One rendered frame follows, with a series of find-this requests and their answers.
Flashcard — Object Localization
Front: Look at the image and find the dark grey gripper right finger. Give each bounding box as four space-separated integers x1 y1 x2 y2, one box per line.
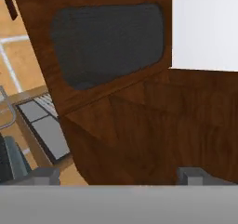
176 166 237 186

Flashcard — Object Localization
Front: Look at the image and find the dark grey-blue appliance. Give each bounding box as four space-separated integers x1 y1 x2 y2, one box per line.
0 134 33 185

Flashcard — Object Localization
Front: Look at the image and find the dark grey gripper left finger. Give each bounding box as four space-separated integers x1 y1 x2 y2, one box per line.
2 166 61 186

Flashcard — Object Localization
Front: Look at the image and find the brown wooden cabinet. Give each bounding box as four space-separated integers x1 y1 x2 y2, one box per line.
59 67 238 186

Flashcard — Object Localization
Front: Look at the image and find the brown cabinet door dark panel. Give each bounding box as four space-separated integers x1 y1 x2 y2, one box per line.
10 0 173 118

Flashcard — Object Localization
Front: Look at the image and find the dark brown bar handle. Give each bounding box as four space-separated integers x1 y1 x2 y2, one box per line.
0 0 19 21

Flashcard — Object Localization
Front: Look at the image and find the grey curved metal tap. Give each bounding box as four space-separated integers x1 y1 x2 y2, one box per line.
0 85 18 131

